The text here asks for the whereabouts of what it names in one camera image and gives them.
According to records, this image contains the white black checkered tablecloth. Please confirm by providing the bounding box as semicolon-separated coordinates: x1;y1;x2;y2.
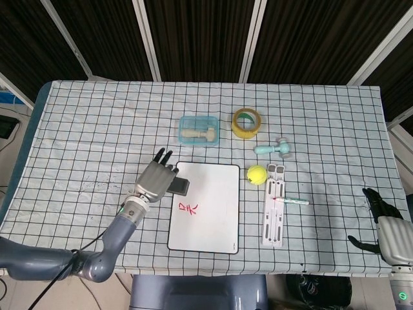
0;79;403;278

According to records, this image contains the blue table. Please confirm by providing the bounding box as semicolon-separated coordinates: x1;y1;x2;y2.
0;82;52;223

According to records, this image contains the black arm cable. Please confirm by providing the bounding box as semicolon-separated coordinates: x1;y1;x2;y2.
30;202;128;310

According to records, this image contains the white green marker pen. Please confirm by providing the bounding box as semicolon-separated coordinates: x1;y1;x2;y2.
272;196;310;207

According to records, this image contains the white whiteboard black frame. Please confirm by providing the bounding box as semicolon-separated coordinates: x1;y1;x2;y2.
166;161;241;255

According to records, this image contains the white folding laptop stand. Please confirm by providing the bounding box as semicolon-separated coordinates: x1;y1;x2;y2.
260;163;287;248

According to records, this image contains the dark grey whiteboard eraser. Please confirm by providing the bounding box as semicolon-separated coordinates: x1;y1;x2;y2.
170;176;190;196

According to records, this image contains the black bag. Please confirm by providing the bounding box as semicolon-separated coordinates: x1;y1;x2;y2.
285;274;352;310

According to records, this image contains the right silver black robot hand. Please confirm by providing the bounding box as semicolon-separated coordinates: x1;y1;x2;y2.
347;187;413;267

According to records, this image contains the black partition panel white frame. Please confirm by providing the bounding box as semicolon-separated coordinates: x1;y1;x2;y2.
40;0;162;82
347;12;413;136
132;0;267;83
240;0;413;87
0;0;91;109

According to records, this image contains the yellow tape roll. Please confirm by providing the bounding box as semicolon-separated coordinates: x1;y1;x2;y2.
231;108;263;140

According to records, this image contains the yellow tennis ball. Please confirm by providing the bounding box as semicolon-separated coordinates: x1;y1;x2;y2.
247;164;268;186

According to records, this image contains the beige toy hammer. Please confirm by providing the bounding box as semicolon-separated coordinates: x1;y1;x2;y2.
180;127;216;143

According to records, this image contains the teal toy hammer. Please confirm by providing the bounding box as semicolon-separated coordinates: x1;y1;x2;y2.
254;137;292;159

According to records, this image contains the blue-grey robot torso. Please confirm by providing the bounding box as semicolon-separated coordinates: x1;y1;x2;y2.
128;274;268;310

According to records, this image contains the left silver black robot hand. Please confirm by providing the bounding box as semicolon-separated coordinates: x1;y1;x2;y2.
134;147;180;204

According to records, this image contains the clear blue plastic container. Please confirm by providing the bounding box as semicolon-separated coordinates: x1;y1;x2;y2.
177;115;221;148

